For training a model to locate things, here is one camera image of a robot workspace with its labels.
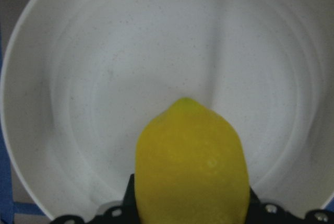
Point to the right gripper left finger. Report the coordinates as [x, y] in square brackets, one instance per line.
[126, 212]

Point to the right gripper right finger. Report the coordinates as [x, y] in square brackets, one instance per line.
[266, 212]

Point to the yellow lemon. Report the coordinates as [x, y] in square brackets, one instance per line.
[190, 168]

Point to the cream round plate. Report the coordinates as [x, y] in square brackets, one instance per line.
[81, 79]

